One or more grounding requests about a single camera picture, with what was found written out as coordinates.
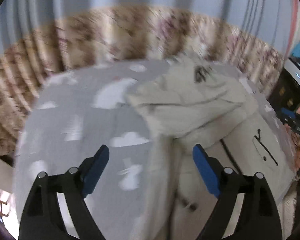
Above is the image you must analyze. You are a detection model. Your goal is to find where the beige hooded jacket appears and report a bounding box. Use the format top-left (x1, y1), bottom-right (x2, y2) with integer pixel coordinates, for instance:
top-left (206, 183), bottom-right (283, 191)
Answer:
top-left (127, 55), bottom-right (296, 239)

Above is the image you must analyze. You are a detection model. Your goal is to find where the dark cabinet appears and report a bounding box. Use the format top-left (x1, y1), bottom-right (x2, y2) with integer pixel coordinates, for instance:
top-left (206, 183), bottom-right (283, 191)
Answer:
top-left (268, 56), bottom-right (300, 113)

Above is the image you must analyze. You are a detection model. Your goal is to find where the grey animal print bedsheet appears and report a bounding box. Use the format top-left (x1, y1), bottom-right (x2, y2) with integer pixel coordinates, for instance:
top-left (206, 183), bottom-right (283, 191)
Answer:
top-left (13, 60), bottom-right (296, 239)

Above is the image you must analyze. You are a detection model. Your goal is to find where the blue floral curtain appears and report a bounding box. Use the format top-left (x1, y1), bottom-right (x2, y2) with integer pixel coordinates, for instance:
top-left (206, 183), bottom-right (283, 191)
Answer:
top-left (0, 0), bottom-right (300, 155)

